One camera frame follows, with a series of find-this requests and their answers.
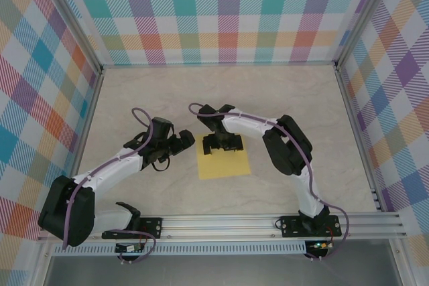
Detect yellow cloth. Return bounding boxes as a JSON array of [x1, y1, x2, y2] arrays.
[[196, 134, 252, 180]]

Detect grey metal panel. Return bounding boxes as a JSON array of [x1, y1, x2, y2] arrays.
[[43, 254, 403, 286]]

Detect left gripper thin black cable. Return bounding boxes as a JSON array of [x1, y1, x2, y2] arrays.
[[149, 155, 172, 172]]

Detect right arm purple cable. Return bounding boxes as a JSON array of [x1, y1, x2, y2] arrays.
[[188, 102, 351, 263]]

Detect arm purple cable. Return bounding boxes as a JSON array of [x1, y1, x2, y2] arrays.
[[62, 107, 158, 265], [188, 102, 351, 263]]

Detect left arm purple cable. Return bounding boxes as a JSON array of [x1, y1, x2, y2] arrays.
[[62, 107, 158, 265]]

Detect aluminium side rail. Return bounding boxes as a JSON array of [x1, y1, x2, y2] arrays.
[[334, 64, 385, 213], [58, 68, 105, 216]]

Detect long aluminium base rail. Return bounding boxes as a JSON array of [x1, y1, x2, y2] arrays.
[[36, 211, 408, 242]]

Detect perforated white cable duct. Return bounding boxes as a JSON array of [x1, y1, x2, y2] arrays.
[[52, 240, 308, 256]]

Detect aluminium frame post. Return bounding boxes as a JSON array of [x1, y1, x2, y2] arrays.
[[333, 0, 400, 71], [35, 0, 105, 74]]

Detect aluminium frame leg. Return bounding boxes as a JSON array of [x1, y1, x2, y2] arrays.
[[388, 238, 415, 286], [32, 242, 54, 286]]

